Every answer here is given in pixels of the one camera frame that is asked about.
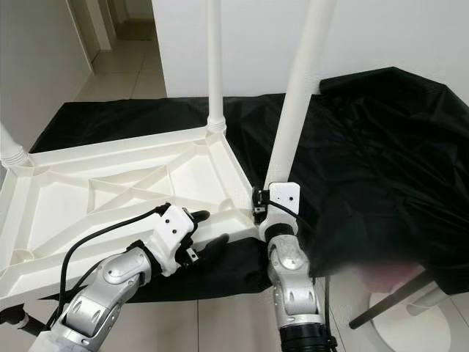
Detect white plastic table top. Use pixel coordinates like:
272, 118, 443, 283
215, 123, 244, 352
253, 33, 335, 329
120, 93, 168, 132
0, 126, 265, 309

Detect black cloth table cover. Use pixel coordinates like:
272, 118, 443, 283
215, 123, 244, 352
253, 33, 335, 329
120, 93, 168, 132
29, 65, 469, 306

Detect pink stool seat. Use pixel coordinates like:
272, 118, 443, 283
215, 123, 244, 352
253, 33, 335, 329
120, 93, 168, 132
359, 265, 419, 291

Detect white round stool base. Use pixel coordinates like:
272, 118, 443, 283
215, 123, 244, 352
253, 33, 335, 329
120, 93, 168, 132
369, 286, 452, 351

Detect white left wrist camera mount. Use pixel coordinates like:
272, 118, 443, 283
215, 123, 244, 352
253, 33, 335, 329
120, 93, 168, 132
154, 204, 199, 279

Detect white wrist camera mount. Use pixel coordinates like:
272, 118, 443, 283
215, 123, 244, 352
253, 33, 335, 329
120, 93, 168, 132
260, 182, 302, 242
154, 204, 199, 279

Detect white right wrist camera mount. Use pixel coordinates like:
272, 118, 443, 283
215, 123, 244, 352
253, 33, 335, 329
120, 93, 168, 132
260, 182, 302, 242

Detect white door frame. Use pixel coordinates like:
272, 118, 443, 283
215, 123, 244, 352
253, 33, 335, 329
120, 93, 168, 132
70, 0, 111, 64

